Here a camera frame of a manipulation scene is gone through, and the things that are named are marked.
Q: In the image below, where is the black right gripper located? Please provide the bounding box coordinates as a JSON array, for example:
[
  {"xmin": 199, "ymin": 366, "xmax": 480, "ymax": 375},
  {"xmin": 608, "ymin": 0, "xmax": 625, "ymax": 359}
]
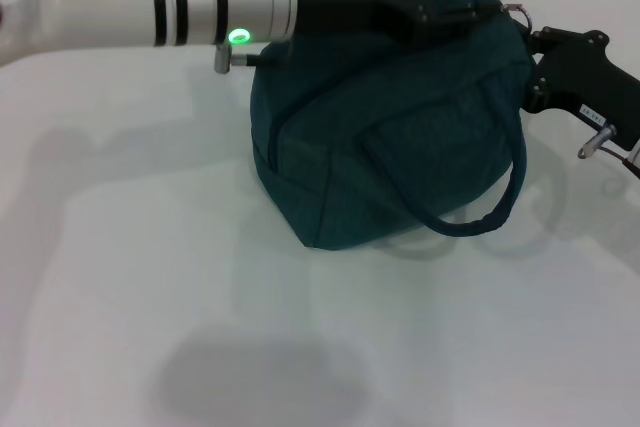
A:
[{"xmin": 514, "ymin": 9, "xmax": 640, "ymax": 152}]

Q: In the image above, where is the dark teal zipper bag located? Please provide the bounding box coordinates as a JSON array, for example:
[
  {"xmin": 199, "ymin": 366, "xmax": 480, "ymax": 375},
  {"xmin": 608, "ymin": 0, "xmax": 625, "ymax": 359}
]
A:
[{"xmin": 248, "ymin": 0, "xmax": 535, "ymax": 251}]

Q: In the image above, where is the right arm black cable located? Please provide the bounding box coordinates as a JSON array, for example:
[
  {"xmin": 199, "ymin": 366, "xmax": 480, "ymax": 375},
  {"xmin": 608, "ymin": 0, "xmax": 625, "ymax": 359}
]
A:
[{"xmin": 577, "ymin": 125, "xmax": 640, "ymax": 173}]

